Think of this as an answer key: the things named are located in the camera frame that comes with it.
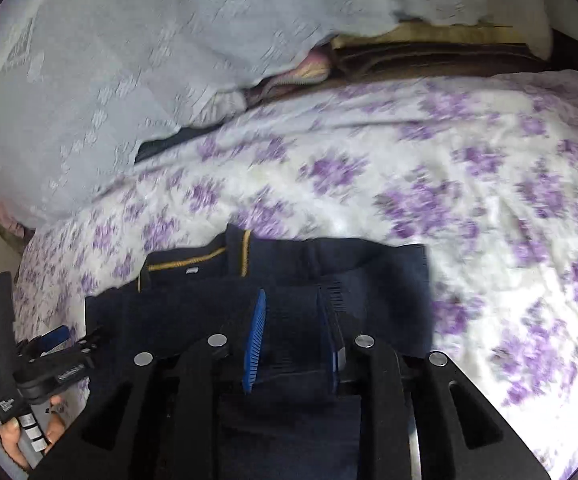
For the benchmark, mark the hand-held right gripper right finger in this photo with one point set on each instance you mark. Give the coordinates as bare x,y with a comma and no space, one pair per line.
333,355

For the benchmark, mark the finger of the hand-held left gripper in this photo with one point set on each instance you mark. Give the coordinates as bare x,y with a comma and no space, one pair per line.
54,335
85,344

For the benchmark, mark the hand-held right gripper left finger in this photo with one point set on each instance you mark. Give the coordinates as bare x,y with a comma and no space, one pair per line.
255,340

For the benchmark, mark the navy knit sweater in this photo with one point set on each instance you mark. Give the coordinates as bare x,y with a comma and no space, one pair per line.
289,270

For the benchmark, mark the person's left hand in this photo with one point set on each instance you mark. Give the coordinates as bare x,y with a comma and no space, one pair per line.
56,427

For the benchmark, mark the dark cloth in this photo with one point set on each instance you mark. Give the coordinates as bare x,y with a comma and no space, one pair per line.
169,144

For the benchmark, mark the purple floral bedsheet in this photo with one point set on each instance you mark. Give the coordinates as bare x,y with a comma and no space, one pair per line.
469,185

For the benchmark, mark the pink striped cloth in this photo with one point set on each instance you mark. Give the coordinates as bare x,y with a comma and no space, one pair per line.
304,71

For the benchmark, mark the pale blue lace cloth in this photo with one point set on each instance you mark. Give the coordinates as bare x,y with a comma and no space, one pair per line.
119,60

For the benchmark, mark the brown folded blanket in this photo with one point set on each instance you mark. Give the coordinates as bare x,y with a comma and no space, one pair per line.
419,60

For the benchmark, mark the tan folded blanket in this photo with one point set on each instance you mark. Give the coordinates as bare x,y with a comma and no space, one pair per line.
419,35

